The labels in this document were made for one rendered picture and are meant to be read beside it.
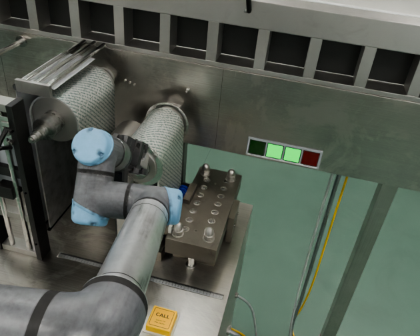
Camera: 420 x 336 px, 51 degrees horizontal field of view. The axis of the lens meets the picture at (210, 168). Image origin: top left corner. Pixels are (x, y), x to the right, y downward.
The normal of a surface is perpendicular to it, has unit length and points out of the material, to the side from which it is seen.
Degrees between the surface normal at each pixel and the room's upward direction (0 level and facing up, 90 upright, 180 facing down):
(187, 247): 90
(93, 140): 50
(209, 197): 0
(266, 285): 0
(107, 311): 30
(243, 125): 90
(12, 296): 16
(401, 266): 0
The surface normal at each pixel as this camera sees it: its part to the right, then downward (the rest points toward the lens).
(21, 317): 0.06, -0.65
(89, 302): 0.32, -0.88
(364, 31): -0.25, 0.54
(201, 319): 0.08, -0.81
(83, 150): -0.14, -0.11
